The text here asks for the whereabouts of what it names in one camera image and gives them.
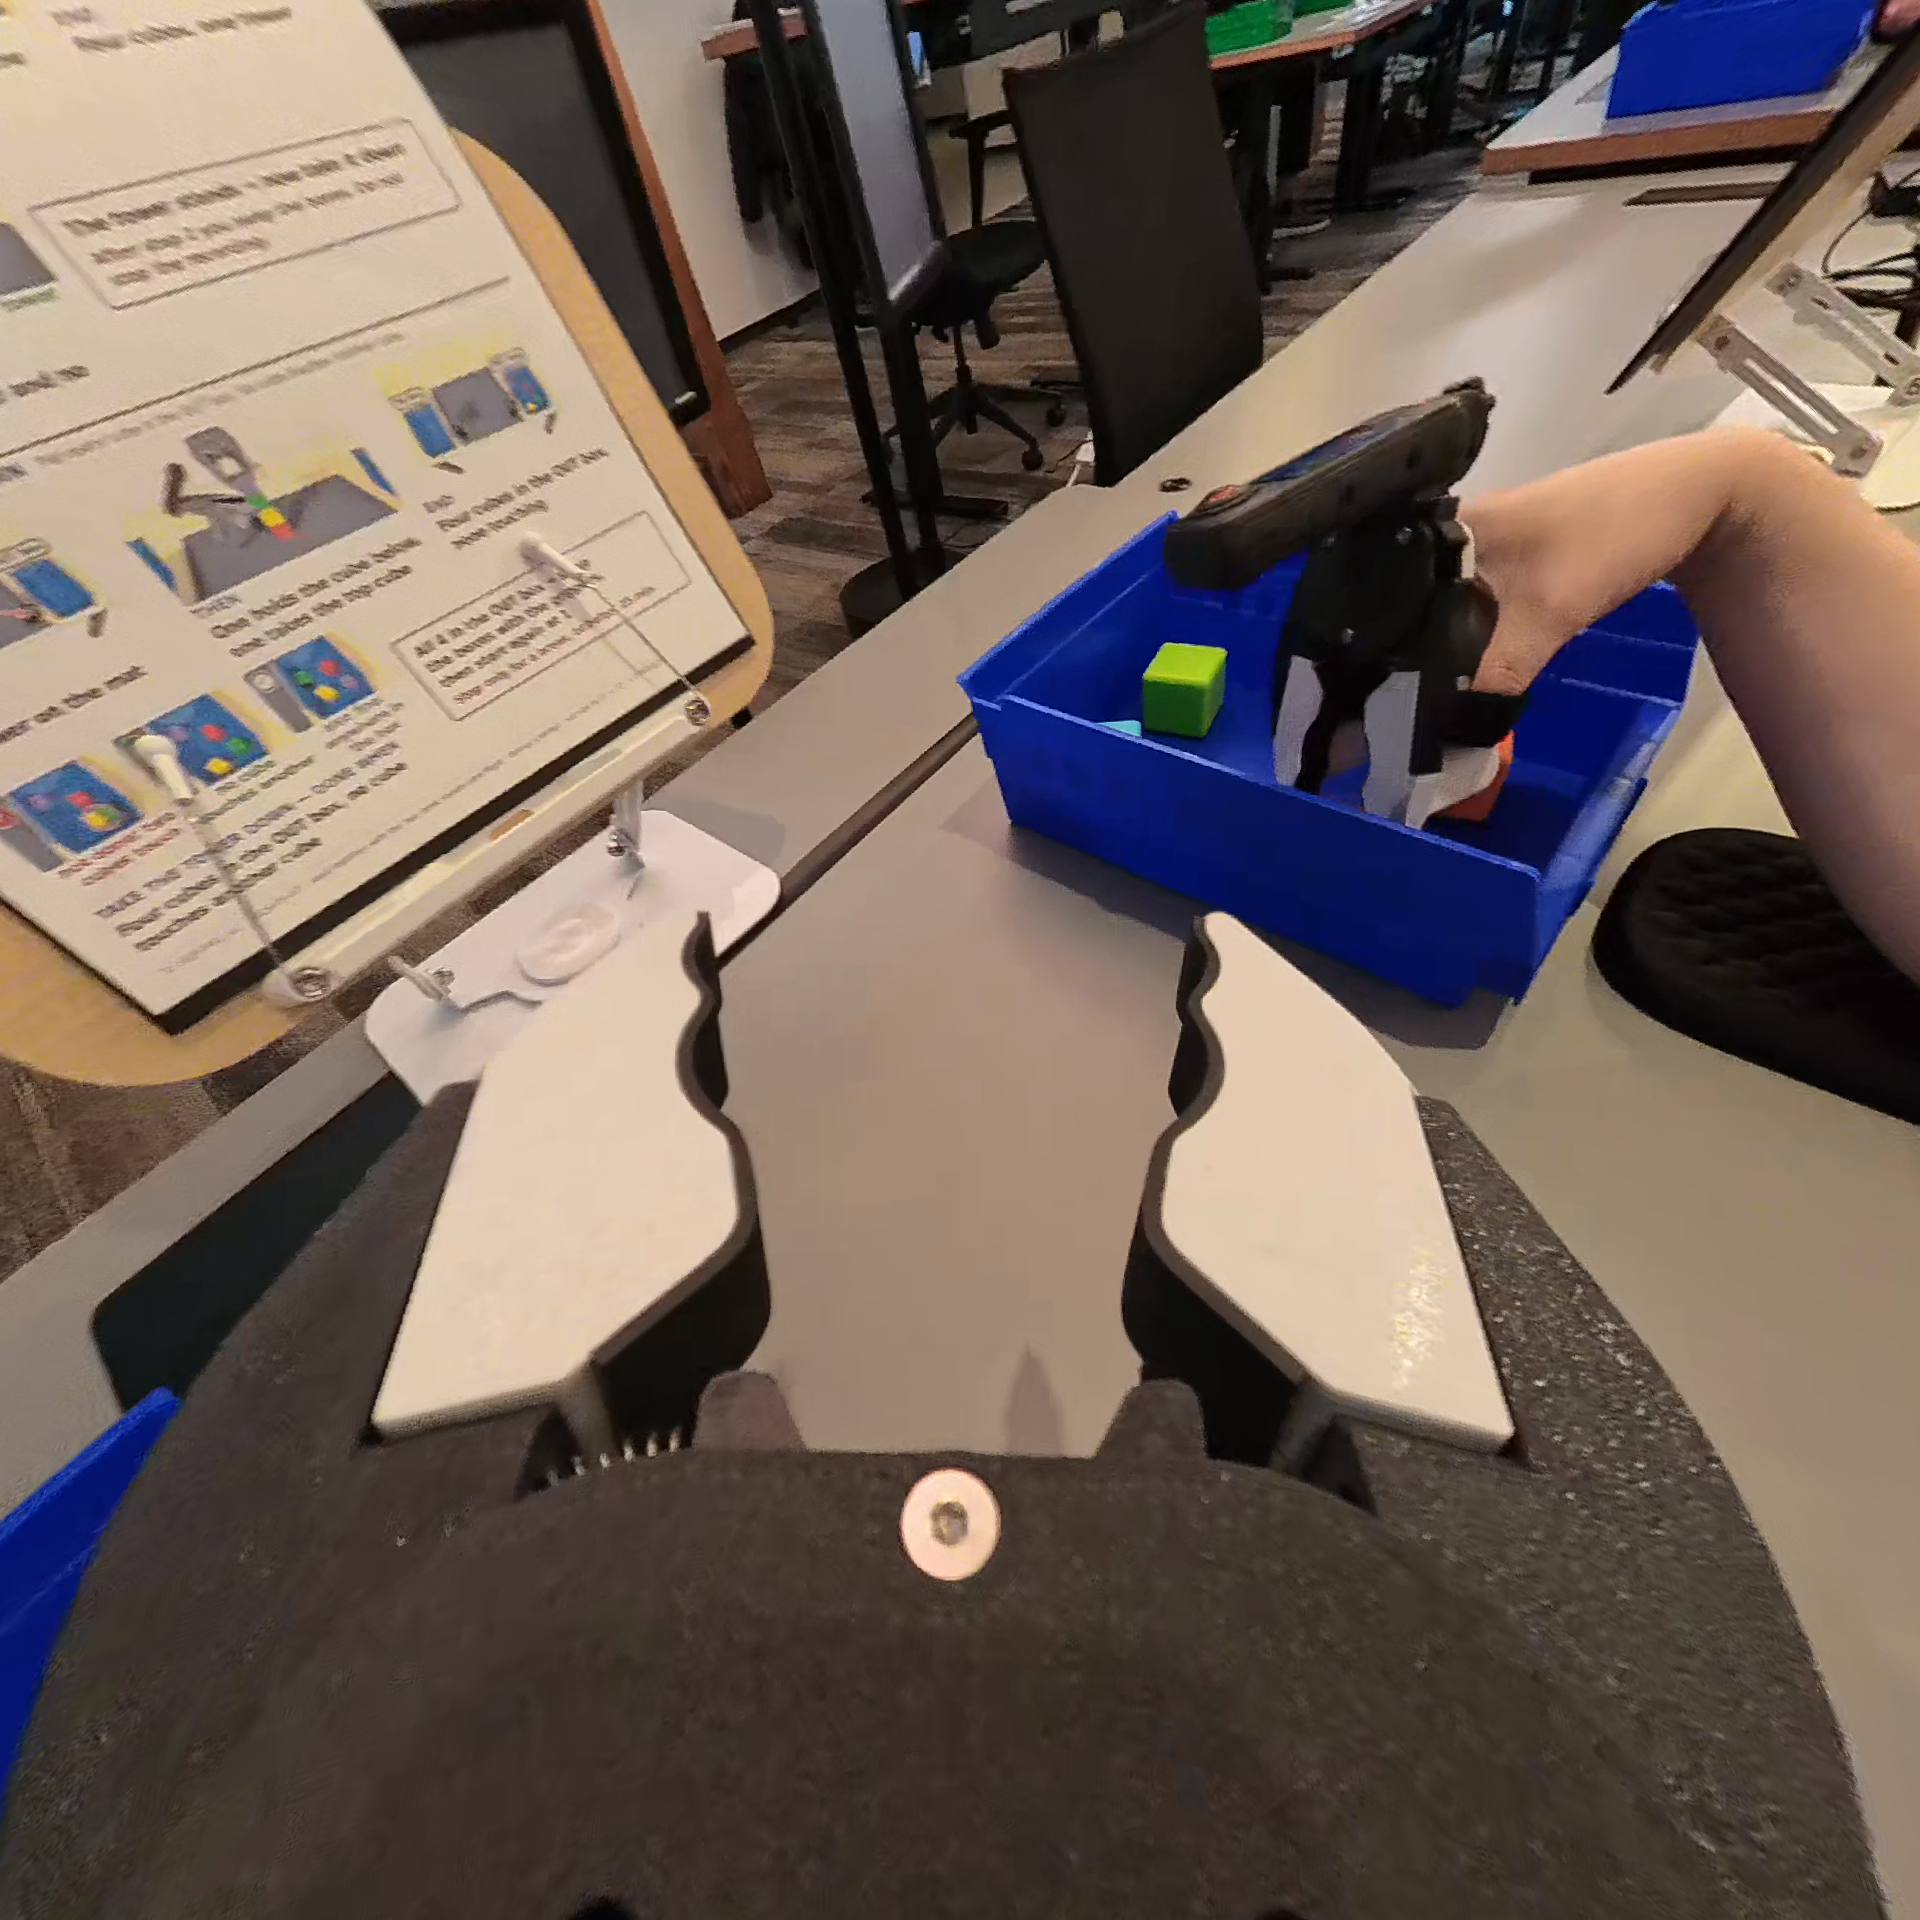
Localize black swivel chair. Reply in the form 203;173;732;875
901;225;1075;474

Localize blue plastic bin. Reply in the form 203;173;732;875
0;1387;183;1788
957;509;1706;1010

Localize black office chair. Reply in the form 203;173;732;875
1001;6;1268;490

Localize black easel frame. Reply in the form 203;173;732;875
744;0;962;601

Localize black wrist rest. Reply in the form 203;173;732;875
1593;827;1920;1128

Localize green cube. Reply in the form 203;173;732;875
1141;643;1229;741

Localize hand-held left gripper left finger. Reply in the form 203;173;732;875
369;907;771;1466

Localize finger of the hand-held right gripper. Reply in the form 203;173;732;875
1357;668;1501;830
1271;646;1361;794

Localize black cables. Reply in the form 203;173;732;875
1823;171;1920;348

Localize printed instruction board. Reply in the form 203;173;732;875
0;0;753;1038

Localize brown wooden post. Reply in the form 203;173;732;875
592;0;775;513

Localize orange cube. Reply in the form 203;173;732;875
1432;731;1513;826

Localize person's right forearm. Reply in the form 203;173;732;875
1620;427;1920;976

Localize black framed screen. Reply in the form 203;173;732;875
383;0;706;429

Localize dark rectangular table pad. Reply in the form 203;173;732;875
90;1072;453;1413

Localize person's right hand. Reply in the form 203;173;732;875
1458;497;1631;707

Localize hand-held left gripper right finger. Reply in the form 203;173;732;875
1122;910;1517;1466

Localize blue bin with white label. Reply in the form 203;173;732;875
1603;0;1892;122

